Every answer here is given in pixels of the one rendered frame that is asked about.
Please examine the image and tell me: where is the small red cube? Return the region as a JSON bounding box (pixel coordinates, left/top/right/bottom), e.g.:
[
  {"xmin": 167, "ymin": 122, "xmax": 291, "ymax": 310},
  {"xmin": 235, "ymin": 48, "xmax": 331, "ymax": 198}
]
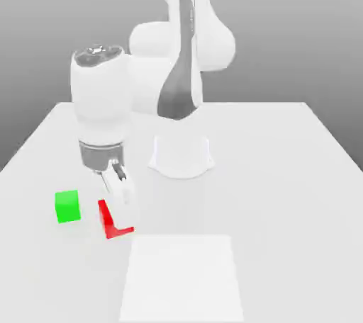
[{"xmin": 97, "ymin": 198, "xmax": 135, "ymax": 240}]

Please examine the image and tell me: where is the small green cube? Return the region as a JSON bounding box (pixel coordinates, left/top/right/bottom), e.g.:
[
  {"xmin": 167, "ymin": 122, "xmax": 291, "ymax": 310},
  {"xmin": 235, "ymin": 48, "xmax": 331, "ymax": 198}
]
[{"xmin": 54, "ymin": 189, "xmax": 82, "ymax": 225}]

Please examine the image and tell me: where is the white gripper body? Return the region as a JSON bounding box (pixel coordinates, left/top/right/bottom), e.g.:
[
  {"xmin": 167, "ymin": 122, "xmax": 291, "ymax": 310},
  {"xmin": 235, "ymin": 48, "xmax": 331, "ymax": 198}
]
[{"xmin": 99, "ymin": 177, "xmax": 140, "ymax": 230}]

